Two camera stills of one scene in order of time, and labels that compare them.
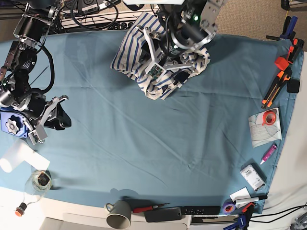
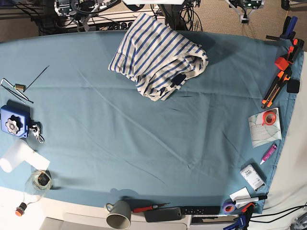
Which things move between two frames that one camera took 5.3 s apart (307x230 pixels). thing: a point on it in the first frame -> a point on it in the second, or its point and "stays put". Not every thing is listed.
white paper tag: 242,193 stays put
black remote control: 197,210 stays put
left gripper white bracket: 157,69 -> 244,13
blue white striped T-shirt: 134,51 stays put
